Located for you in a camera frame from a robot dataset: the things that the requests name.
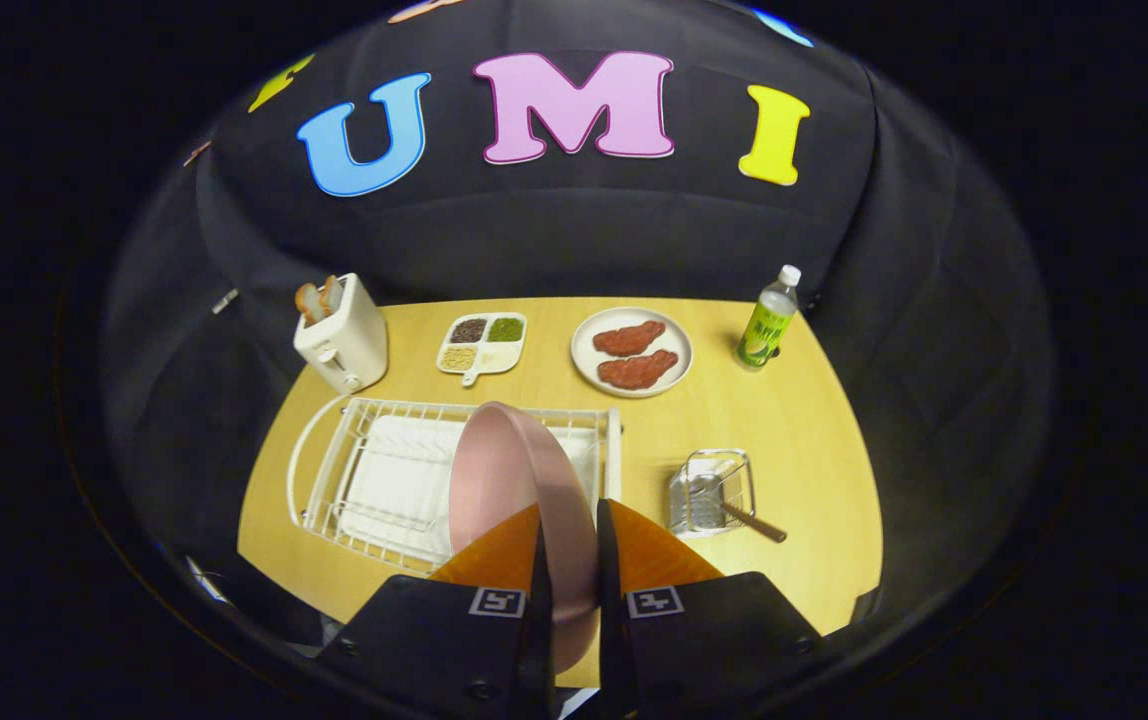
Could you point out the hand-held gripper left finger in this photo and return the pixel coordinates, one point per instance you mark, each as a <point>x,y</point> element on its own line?
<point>434,640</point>

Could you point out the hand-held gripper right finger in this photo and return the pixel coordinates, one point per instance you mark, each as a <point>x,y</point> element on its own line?
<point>714,640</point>

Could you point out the pink plate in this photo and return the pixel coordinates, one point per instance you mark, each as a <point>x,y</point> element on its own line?
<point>504,470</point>

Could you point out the beige plate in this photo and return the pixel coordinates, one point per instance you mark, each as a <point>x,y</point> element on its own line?
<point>679,345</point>

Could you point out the brown meat patty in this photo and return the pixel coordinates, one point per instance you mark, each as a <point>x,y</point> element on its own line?
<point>629,338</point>
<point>639,370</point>

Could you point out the white divided condiment tray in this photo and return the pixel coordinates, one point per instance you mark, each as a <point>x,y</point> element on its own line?
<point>482,345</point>

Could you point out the white toaster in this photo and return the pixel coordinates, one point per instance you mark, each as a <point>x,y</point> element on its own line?
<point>354,345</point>

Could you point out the green-label plastic bottle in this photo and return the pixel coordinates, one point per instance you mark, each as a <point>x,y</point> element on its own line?
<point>766,325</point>

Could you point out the toast slice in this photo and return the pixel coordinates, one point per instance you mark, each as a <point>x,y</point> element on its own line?
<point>308,303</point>
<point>332,293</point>

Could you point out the white backdrop clip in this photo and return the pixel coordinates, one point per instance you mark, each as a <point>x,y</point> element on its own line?
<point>225,301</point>

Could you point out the black backdrop cloth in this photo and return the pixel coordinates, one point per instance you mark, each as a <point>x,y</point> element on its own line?
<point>634,230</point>

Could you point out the pink backdrop clip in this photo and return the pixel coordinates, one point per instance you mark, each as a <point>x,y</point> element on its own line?
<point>197,153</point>

